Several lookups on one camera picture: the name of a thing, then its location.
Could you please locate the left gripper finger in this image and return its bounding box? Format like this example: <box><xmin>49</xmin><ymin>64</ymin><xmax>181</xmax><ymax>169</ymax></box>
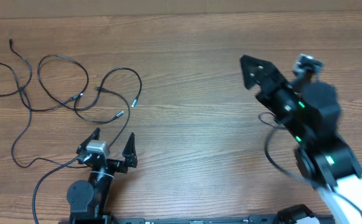
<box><xmin>122</xmin><ymin>132</ymin><xmax>138</xmax><ymax>168</ymax></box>
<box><xmin>79</xmin><ymin>128</ymin><xmax>100</xmax><ymax>148</ymax></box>

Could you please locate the separated black cable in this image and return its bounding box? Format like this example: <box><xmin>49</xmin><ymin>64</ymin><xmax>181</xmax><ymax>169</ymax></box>
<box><xmin>0</xmin><ymin>39</ymin><xmax>85</xmax><ymax>112</ymax></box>
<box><xmin>10</xmin><ymin>86</ymin><xmax>131</xmax><ymax>169</ymax></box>
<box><xmin>37</xmin><ymin>54</ymin><xmax>143</xmax><ymax>124</ymax></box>

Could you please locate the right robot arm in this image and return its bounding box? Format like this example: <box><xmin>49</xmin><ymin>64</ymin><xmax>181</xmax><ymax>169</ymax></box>
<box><xmin>240</xmin><ymin>54</ymin><xmax>362</xmax><ymax>223</ymax></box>

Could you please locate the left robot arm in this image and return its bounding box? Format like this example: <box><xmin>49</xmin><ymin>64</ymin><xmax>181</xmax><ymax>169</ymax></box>
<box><xmin>67</xmin><ymin>128</ymin><xmax>138</xmax><ymax>224</ymax></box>

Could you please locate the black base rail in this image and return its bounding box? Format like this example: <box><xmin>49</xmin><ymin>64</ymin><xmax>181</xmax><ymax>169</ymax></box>
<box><xmin>58</xmin><ymin>213</ymin><xmax>336</xmax><ymax>224</ymax></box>

